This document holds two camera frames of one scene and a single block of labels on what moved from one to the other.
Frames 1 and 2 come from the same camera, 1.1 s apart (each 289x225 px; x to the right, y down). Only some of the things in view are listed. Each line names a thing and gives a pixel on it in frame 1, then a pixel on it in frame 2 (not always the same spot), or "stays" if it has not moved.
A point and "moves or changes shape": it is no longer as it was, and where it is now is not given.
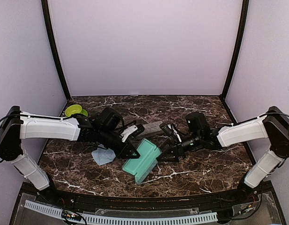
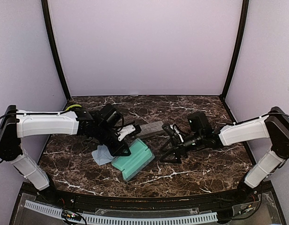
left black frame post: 51,34 stays
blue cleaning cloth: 102,155 stays
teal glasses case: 142,166 moves or changes shape
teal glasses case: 151,129 stays
